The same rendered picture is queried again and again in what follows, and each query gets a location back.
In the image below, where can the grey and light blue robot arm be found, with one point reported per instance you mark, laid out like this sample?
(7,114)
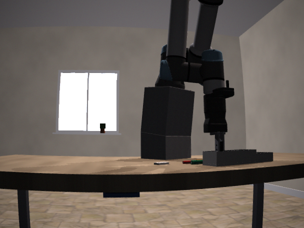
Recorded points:
(199,62)

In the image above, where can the grey rack of three bins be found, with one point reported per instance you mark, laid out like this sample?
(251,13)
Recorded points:
(235,157)

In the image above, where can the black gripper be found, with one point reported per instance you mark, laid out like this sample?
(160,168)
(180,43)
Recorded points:
(215,110)

